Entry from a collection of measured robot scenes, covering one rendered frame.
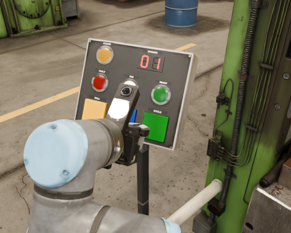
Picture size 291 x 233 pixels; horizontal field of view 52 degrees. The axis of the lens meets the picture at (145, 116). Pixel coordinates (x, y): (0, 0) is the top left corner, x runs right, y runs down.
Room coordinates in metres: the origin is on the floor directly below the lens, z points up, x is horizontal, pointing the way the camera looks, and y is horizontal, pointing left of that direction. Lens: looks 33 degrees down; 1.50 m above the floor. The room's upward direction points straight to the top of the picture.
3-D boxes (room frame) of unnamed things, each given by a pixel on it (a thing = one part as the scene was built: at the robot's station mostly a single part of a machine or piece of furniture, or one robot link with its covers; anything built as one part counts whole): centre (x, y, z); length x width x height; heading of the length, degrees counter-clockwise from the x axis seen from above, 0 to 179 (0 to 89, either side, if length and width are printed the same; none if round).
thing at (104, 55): (0.86, 0.12, 1.16); 0.05 x 0.03 x 0.04; 42
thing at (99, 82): (0.82, 0.14, 1.09); 0.05 x 0.03 x 0.04; 42
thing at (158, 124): (0.70, -0.03, 1.01); 0.07 x 0.05 x 0.07; 67
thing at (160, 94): (0.74, -0.04, 1.09); 0.05 x 0.03 x 0.04; 42
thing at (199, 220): (0.84, -0.27, 0.36); 0.09 x 0.07 x 0.12; 42
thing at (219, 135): (0.86, -0.26, 0.80); 0.06 x 0.03 x 0.14; 42
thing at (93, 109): (0.78, 0.16, 1.01); 0.07 x 0.05 x 0.07; 67
